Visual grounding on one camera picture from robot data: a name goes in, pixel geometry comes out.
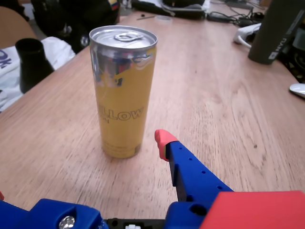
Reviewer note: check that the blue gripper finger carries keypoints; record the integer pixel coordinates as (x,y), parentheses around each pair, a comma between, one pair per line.
(47,214)
(190,171)

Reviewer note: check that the yellow energy drink can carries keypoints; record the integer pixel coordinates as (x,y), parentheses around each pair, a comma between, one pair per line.
(121,95)

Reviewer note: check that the white computer mouse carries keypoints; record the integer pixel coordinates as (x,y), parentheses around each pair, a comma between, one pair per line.
(299,90)

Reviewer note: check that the black plastic cup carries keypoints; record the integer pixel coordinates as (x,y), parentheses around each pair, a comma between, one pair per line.
(31,66)

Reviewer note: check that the black monitor stand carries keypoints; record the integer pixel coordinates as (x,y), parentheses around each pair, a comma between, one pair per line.
(295,64)

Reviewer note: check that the black flat sleeve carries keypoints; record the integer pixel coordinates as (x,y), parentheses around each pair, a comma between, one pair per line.
(188,14)

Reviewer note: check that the dark NYU bottle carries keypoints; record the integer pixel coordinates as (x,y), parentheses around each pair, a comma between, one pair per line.
(269,35)

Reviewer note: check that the black power adapter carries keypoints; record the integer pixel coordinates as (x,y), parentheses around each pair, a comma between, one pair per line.
(216,16)

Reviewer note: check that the thin black pen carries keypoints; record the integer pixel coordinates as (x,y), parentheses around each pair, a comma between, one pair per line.
(145,17)

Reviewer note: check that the white printed bag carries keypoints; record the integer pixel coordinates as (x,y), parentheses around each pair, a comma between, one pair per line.
(59,50)

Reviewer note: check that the brown wooden chair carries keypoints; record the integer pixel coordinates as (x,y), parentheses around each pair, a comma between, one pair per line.
(12,26)

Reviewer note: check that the black backpack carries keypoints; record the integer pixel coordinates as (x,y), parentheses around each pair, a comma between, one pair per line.
(71,14)

